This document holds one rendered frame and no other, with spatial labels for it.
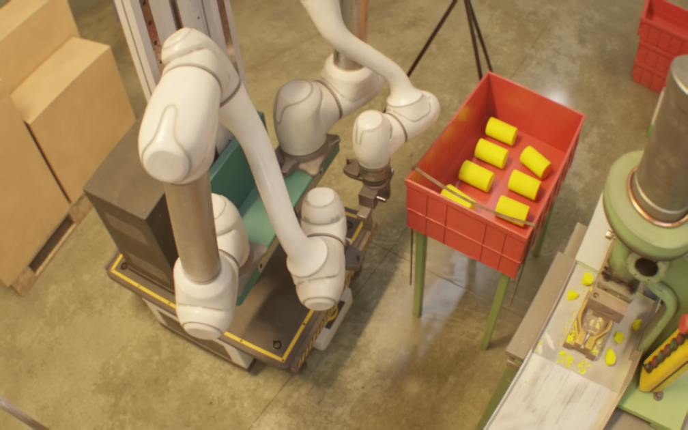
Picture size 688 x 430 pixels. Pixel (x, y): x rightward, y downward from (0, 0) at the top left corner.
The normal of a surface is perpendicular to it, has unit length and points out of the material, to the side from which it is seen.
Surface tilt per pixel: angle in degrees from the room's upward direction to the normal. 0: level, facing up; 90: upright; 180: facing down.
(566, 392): 30
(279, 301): 0
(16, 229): 90
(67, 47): 0
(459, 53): 0
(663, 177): 90
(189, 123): 45
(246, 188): 90
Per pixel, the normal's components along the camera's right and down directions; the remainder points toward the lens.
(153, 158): 0.04, 0.76
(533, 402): -0.34, -0.18
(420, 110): 0.50, 0.23
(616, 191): -0.07, -0.61
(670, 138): -0.88, 0.41
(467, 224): -0.56, 0.68
